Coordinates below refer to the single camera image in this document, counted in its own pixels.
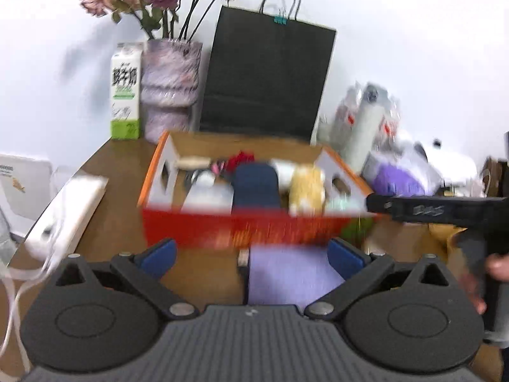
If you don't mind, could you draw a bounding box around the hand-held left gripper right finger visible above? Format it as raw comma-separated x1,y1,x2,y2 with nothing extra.
304,237,459,321

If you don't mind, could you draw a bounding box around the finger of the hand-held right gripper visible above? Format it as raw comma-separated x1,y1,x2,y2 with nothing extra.
365,193,395,219

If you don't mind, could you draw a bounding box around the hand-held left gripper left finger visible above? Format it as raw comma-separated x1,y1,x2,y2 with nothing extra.
53,238,200,320

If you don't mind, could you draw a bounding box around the orange cardboard box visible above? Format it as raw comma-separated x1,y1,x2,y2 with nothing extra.
137,131,380,249

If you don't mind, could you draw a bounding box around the purple cloth pouch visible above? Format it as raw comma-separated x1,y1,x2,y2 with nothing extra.
247,247,347,307

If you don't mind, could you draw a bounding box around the yellow white plush toy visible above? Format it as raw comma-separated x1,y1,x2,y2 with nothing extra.
288,166,327,216

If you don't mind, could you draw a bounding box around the translucent box of cotton swabs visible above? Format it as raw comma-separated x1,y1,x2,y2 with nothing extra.
183,185,235,213

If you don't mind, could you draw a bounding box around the beige cloth pouch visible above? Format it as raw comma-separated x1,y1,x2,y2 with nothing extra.
177,156,211,170

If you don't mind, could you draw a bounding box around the white tissue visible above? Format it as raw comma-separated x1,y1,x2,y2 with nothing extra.
270,159,298,188

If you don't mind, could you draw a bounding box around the navy zip case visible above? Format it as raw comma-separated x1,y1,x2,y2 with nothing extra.
233,163,281,211

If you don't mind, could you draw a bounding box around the red fabric flower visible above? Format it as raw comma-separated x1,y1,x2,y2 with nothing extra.
225,151,256,173

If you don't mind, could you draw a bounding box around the person's right hand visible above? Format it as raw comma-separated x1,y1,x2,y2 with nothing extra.
461,252,509,316

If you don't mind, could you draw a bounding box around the purple tissue pack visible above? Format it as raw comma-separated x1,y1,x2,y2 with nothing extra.
364,151,442,196

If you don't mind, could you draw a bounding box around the wooden desk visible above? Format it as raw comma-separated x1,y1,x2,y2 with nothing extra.
0,139,509,382

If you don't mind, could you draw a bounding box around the white grey thermos bottle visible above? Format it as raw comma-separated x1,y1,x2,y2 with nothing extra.
346,83,391,165

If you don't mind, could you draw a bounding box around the white power bank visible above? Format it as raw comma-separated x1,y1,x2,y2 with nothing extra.
24,175,109,261

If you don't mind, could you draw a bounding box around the white printed card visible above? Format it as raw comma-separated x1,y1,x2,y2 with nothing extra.
0,153,52,223

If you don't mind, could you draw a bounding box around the green white milk carton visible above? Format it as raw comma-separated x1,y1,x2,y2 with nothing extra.
110,43,144,140

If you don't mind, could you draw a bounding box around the black paper bag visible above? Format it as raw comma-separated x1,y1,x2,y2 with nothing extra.
199,0,338,144

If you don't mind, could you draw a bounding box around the white charging cable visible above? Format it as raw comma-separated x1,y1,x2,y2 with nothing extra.
0,167,80,371

